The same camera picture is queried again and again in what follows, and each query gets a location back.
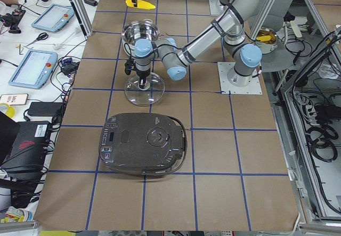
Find yellow toy corn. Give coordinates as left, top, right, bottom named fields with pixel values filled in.
left=125, top=0, right=156, bottom=10

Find glass pot lid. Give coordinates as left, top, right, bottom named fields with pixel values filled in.
left=125, top=72, right=165, bottom=107

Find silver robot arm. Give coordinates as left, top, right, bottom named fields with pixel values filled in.
left=134, top=0, right=262, bottom=90

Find pale green cooking pot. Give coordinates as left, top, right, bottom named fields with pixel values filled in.
left=121, top=19, right=160, bottom=56

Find dark rice cooker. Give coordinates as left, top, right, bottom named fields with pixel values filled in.
left=99, top=112, right=187, bottom=176

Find far blue teach pendant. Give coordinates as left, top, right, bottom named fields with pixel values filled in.
left=31, top=4, right=75, bottom=32

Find blue teach pendant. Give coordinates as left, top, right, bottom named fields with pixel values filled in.
left=9, top=49, right=58, bottom=89
left=31, top=4, right=75, bottom=32

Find scissors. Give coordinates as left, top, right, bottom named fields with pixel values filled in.
left=27, top=32, right=49, bottom=46

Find near blue teach pendant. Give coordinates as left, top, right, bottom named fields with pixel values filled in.
left=9, top=49, right=58, bottom=89

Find black power adapter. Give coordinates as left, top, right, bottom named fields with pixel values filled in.
left=27, top=102, right=62, bottom=117

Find steel bowl on chair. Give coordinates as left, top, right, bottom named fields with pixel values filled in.
left=256, top=28, right=278, bottom=54

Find yellow tape roll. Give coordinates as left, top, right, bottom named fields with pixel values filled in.
left=0, top=103, right=15, bottom=118

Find black computer box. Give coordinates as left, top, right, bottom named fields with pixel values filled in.
left=1, top=121, right=52, bottom=172

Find grey office chair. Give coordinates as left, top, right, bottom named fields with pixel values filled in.
left=248, top=0, right=293, bottom=72

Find aluminium frame post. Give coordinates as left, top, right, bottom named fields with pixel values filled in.
left=69, top=0, right=93, bottom=38

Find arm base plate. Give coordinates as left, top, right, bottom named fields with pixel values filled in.
left=217, top=62, right=262, bottom=95
left=208, top=0, right=224, bottom=16

